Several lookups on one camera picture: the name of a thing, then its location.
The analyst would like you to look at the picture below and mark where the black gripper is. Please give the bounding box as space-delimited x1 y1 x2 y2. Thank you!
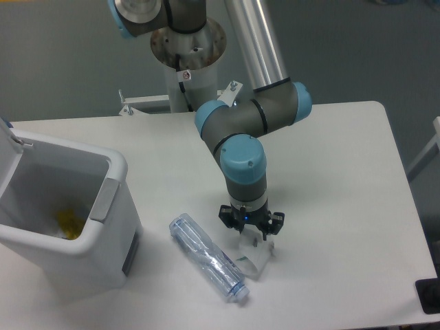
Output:
219 203 285 241

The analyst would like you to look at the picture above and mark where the white plastic wrapper pouch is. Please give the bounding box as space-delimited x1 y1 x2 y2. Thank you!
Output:
236 228 274 278

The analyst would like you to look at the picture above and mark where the crushed clear plastic bottle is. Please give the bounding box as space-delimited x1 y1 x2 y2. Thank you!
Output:
169 213 250 303

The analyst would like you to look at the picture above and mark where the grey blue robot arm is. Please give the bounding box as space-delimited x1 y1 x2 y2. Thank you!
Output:
108 1 312 237

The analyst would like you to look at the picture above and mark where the yellow trash in bin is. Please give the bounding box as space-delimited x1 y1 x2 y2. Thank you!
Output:
56 208 86 240

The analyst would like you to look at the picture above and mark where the white open trash can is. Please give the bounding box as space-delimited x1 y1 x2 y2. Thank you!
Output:
1 123 142 287

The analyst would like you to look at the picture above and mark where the black clamp at table edge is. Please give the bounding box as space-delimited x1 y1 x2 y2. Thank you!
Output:
415 278 439 315

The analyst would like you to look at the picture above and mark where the white metal base frame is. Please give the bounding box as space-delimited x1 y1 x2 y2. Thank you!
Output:
118 80 243 116

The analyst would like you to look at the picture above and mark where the black cable on pedestal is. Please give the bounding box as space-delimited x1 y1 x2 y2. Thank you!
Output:
174 52 194 112

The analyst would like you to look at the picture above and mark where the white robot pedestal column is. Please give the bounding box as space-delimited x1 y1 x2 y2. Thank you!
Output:
151 18 227 113

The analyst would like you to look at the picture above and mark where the white frame at right edge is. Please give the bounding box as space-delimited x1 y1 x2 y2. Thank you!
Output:
406 116 439 182

